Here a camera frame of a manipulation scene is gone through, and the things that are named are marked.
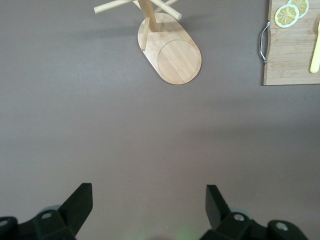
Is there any lemon slice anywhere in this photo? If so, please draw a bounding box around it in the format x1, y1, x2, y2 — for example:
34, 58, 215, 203
274, 4, 300, 28
286, 0, 310, 19

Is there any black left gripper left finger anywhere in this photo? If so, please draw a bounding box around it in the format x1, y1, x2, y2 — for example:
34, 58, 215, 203
0, 182, 93, 240

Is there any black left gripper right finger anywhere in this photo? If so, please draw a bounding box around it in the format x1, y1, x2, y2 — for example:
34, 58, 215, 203
205, 184, 308, 240

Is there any wooden mug rack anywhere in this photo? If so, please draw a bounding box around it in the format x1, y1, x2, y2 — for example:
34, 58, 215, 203
93, 0, 203, 86

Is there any brown table cover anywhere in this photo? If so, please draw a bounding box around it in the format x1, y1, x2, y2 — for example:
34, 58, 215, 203
0, 0, 320, 240

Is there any yellow plastic fork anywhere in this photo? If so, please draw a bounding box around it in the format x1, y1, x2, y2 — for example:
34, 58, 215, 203
309, 17, 320, 74

